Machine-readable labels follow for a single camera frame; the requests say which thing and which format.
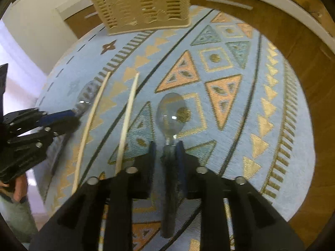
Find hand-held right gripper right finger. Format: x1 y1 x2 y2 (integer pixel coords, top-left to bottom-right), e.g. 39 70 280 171
176 141 305 251

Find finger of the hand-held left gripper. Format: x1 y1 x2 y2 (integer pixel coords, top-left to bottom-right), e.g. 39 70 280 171
8 116 81 149
3 108 77 132

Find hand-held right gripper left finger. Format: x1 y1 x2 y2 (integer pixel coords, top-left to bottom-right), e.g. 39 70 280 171
29 141 157 251

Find wooden chopstick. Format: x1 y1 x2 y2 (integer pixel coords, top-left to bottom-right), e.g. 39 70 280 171
116 73 140 175
71 71 112 192

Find clear plastic spoon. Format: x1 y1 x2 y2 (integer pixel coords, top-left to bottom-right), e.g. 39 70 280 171
73 81 99 118

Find dark-handled translucent plastic spoon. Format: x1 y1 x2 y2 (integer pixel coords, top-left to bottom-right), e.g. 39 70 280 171
155 93 185 239

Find beige slotted plastic utensil basket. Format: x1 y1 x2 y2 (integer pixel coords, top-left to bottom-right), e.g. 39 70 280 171
84 0 191 36

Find person's left hand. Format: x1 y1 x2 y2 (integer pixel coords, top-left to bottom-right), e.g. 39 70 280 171
0 174 29 202

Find blue patterned tablecloth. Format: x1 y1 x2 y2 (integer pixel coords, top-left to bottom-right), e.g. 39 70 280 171
34 4 316 251

